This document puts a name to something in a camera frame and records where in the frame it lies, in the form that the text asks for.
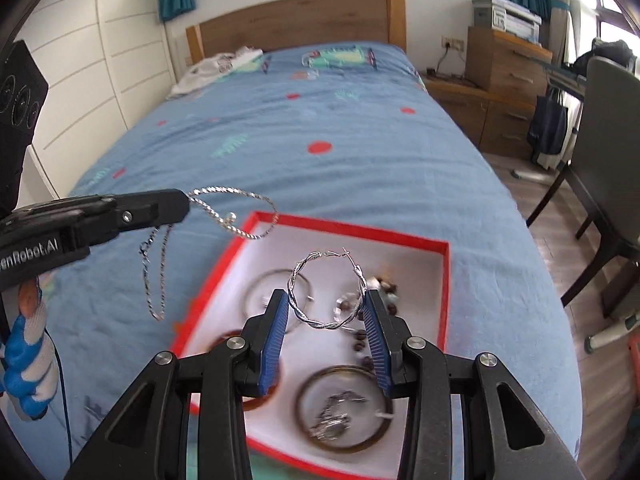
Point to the orange bangle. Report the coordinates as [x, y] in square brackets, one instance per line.
[220, 337]

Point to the grey chair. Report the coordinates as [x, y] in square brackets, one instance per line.
[610, 125]

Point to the white garment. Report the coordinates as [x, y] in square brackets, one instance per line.
[215, 67]

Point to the blue printed bed sheet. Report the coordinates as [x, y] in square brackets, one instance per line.
[350, 160]

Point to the brown bangle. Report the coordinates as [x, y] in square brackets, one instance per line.
[305, 435]

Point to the twisted silver hoop earring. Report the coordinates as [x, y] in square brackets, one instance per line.
[300, 312]
[220, 189]

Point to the wooden dresser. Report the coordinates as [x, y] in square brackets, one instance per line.
[505, 75]

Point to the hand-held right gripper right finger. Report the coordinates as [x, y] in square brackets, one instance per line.
[375, 345]

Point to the glass desk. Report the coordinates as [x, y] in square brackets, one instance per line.
[565, 72]

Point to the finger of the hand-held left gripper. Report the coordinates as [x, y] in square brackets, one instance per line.
[155, 207]

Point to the wooden nightstand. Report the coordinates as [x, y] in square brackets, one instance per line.
[455, 105]

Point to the black backpack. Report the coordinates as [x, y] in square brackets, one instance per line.
[605, 55]

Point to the dark blue bag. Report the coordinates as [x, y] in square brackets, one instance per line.
[547, 125]

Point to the white wardrobe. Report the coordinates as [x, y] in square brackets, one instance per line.
[110, 60]

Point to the white printer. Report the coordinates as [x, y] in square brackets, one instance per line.
[505, 15]

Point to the silver bangle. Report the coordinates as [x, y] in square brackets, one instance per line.
[255, 282]

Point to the wooden headboard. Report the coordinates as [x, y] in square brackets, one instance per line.
[300, 22]

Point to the wall socket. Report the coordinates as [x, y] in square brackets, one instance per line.
[452, 43]

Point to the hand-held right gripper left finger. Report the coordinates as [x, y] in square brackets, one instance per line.
[275, 345]

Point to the red jewelry box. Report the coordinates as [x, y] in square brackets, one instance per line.
[400, 270]

